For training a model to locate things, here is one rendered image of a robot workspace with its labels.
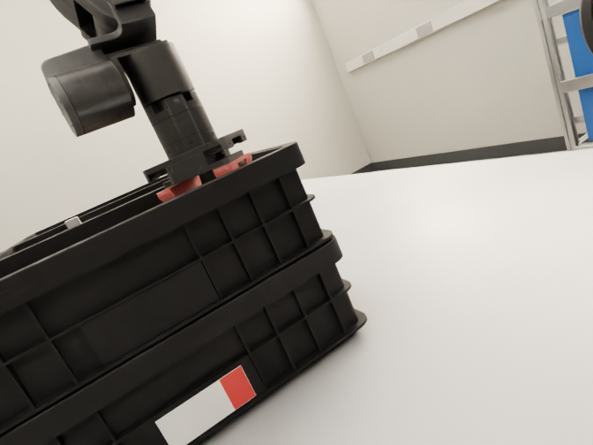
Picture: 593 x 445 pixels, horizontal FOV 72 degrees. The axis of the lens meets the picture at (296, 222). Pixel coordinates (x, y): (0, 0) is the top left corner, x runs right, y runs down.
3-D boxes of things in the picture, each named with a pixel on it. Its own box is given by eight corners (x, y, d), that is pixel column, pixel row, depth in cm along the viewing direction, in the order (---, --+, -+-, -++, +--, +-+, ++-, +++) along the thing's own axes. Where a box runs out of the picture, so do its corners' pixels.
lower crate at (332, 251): (277, 277, 74) (251, 218, 71) (379, 327, 47) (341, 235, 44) (49, 413, 60) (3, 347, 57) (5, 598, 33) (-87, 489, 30)
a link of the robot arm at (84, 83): (127, -34, 40) (133, 32, 47) (-2, -8, 35) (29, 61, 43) (190, 61, 38) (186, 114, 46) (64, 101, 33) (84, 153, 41)
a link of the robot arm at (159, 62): (175, 26, 40) (163, 46, 45) (106, 45, 37) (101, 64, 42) (206, 94, 42) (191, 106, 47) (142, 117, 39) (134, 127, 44)
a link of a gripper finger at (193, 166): (259, 229, 42) (221, 143, 40) (202, 249, 44) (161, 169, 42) (276, 208, 48) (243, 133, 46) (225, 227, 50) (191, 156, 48)
